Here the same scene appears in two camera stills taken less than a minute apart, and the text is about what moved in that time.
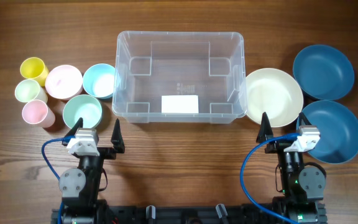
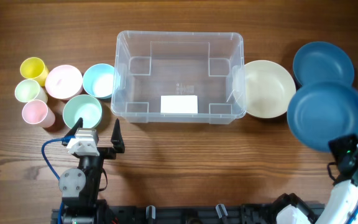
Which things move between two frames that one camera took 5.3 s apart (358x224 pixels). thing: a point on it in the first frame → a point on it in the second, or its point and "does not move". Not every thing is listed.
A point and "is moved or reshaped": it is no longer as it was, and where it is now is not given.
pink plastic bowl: (64, 82) does not move
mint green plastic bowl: (86, 107) does not move
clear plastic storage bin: (179, 77) does not move
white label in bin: (179, 104) does not move
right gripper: (266, 132) → (337, 144)
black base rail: (258, 213) does not move
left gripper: (110, 153) does not move
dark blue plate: (340, 134) is moved or reshaped
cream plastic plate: (276, 92) is moved or reshaped
